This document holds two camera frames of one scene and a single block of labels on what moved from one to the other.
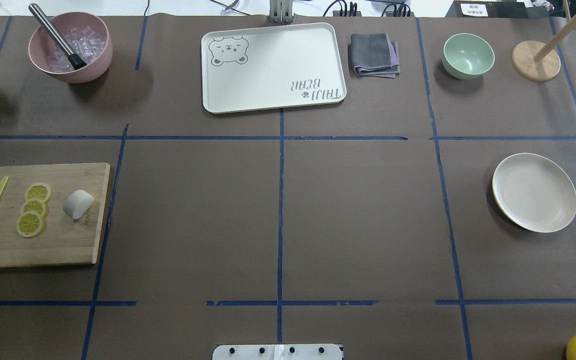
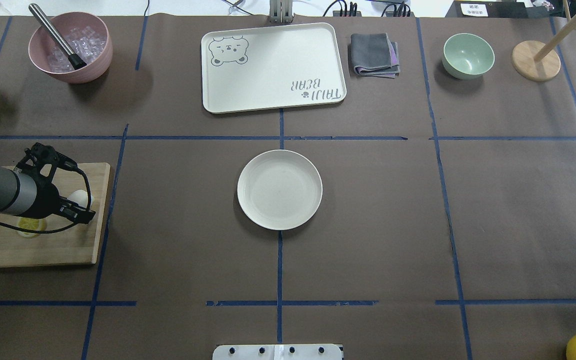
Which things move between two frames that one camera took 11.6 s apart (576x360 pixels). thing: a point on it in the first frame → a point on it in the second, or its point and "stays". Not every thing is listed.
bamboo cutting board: (63, 241) stays
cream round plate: (535, 191) → (280, 189)
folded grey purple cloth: (373, 54) stays
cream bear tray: (274, 68) stays
